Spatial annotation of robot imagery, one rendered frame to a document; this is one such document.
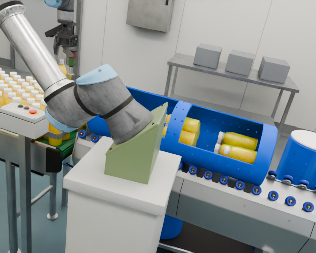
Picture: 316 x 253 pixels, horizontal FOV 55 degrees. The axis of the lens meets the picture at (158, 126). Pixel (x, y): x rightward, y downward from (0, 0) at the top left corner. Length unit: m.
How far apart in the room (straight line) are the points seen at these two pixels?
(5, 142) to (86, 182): 0.91
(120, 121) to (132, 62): 4.03
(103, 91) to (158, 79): 3.98
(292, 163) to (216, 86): 2.94
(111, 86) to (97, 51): 4.20
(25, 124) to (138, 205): 0.75
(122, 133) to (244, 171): 0.66
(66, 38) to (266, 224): 1.26
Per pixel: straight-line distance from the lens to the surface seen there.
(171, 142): 1.39
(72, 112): 0.97
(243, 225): 1.57
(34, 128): 1.47
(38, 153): 1.68
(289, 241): 1.61
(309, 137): 2.08
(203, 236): 2.36
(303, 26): 4.73
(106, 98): 0.92
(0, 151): 1.85
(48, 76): 1.01
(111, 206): 0.98
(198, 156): 1.39
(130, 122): 0.93
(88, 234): 1.09
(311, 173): 2.02
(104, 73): 0.92
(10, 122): 1.55
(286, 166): 2.05
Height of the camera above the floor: 1.72
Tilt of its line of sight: 24 degrees down
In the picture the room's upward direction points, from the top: 10 degrees clockwise
